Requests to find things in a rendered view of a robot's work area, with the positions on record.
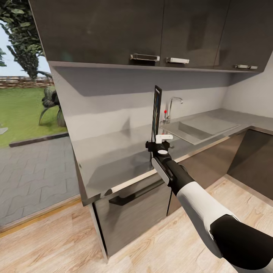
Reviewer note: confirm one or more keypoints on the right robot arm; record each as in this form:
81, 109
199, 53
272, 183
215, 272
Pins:
247, 249

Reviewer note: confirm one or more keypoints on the drop in sink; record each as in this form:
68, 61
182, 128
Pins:
196, 129

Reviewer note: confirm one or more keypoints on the dishwasher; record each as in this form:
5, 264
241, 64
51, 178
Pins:
128, 213

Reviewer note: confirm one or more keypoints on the poster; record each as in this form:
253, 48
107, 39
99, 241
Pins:
156, 112

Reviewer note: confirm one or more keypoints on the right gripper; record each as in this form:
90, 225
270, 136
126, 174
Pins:
152, 145

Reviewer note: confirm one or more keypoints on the fixed window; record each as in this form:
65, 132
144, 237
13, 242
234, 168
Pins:
38, 176

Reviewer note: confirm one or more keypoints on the cabinet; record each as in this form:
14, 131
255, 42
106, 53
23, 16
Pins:
247, 39
173, 35

